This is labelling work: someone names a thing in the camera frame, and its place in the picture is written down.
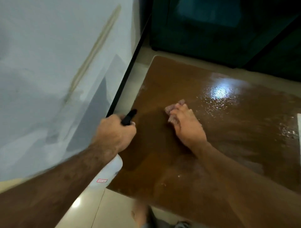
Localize person's right hand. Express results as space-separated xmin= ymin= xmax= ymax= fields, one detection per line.
xmin=167 ymin=104 xmax=209 ymax=151

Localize person's left hand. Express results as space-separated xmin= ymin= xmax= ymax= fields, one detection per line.
xmin=92 ymin=114 xmax=137 ymax=161

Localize pink cleaning cloth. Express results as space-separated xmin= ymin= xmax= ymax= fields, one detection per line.
xmin=164 ymin=99 xmax=187 ymax=116

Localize white spray bottle black nozzle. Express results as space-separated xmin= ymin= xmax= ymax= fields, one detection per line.
xmin=88 ymin=109 xmax=138 ymax=189

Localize person's left forearm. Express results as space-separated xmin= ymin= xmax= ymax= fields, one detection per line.
xmin=0 ymin=140 xmax=118 ymax=228

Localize person's right forearm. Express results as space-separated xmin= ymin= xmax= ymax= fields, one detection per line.
xmin=192 ymin=140 xmax=301 ymax=228

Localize person's leg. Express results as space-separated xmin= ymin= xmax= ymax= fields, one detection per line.
xmin=131 ymin=202 xmax=151 ymax=228

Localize dark green sofa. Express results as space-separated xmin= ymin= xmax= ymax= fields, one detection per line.
xmin=140 ymin=0 xmax=301 ymax=82

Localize grey shorts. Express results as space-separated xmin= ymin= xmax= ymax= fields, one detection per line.
xmin=144 ymin=207 xmax=192 ymax=228

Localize white cabinet with black edge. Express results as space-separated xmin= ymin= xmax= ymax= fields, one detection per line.
xmin=0 ymin=0 xmax=154 ymax=183

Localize white panel edge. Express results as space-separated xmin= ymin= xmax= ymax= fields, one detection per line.
xmin=296 ymin=113 xmax=301 ymax=151

